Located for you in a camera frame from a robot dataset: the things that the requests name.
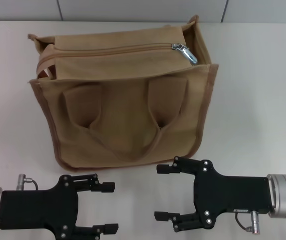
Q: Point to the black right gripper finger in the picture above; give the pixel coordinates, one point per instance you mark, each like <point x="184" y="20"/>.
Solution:
<point x="165" y="169"/>
<point x="187" y="222"/>

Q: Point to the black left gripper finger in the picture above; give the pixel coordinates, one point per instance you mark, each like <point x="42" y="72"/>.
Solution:
<point x="107" y="187"/>
<point x="107" y="228"/>

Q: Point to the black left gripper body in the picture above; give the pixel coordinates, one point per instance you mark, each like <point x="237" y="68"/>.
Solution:
<point x="37" y="210"/>

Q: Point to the khaki canvas food bag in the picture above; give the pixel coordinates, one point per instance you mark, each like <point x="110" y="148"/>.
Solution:
<point x="122" y="112"/>

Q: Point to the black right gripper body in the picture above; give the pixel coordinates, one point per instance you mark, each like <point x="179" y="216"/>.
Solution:
<point x="233" y="195"/>

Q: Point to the silver metal zipper pull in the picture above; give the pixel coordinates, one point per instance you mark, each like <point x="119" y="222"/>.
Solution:
<point x="187" y="53"/>

